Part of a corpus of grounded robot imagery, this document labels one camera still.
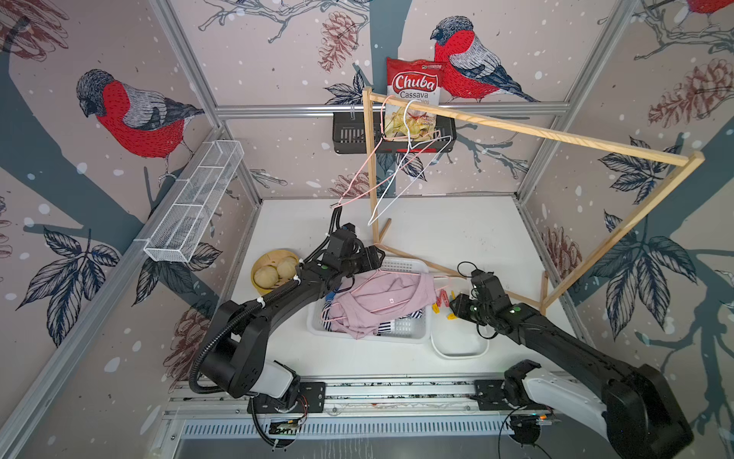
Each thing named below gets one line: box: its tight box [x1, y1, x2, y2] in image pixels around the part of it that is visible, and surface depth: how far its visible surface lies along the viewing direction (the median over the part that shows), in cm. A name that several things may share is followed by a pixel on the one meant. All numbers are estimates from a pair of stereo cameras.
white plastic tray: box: [430, 313, 491, 360], surface depth 81 cm
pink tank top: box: [321, 270, 438, 340], surface depth 80 cm
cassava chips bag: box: [383, 57, 445, 142], surface depth 86 cm
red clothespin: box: [435, 288, 451, 308], surface depth 92 cm
